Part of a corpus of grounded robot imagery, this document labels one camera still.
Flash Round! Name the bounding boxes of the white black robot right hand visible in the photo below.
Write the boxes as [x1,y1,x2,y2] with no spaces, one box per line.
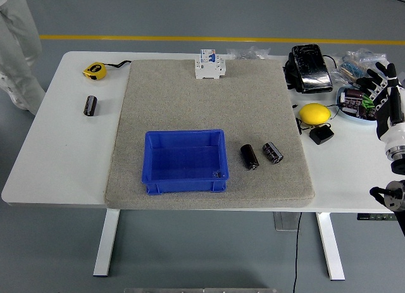
[356,61,405,147]

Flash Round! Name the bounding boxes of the black battery with white print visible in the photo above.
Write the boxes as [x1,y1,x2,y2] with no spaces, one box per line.
[261,141,284,164]

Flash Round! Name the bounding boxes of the dark brown cylindrical battery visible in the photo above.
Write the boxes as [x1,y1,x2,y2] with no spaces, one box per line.
[239,144,260,171]

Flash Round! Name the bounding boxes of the grey box under table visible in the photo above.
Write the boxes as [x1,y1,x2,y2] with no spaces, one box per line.
[273,211,301,232]

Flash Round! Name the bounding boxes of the blue plastic box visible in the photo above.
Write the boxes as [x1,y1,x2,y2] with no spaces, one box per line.
[140,128,230,196]

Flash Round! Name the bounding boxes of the black battery with gold end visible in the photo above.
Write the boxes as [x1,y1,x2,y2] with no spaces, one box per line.
[83,95,98,117]

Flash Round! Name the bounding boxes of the brown capacitor with purple band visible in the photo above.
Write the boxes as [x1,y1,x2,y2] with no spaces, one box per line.
[345,87,365,101]

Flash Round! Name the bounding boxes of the light blue bowl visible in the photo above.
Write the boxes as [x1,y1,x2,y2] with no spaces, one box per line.
[335,85,379,126]

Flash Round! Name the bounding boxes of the clear bags of blue components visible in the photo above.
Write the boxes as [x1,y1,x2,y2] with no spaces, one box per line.
[332,48,390,85]

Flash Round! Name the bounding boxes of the black plug adapter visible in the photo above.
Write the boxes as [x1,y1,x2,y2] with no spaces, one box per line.
[309,124,335,146]

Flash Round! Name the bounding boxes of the yellow lemon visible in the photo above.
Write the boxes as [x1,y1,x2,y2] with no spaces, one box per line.
[299,103,332,125]

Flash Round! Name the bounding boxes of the black glossy charger device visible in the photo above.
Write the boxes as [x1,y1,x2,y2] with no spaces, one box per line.
[283,44,335,94]

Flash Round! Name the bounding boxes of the table height control panel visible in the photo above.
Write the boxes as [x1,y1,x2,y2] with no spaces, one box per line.
[357,213,398,221]

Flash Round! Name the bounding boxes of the white table leg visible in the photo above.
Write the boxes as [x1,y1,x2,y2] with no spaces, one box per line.
[315,212,346,281]
[92,209,121,277]

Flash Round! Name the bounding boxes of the clear bag of metal parts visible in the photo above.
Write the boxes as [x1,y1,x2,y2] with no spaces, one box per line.
[226,46,271,60]

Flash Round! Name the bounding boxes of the white circuit breaker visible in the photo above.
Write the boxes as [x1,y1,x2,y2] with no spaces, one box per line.
[194,49,227,80]

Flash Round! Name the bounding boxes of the grey-brown mat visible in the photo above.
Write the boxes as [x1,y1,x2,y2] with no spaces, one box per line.
[103,58,316,209]

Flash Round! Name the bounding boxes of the yellow tape measure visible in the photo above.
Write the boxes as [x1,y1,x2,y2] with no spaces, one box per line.
[82,59,132,81]

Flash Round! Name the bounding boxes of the person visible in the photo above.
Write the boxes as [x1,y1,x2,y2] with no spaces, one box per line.
[0,0,47,115]

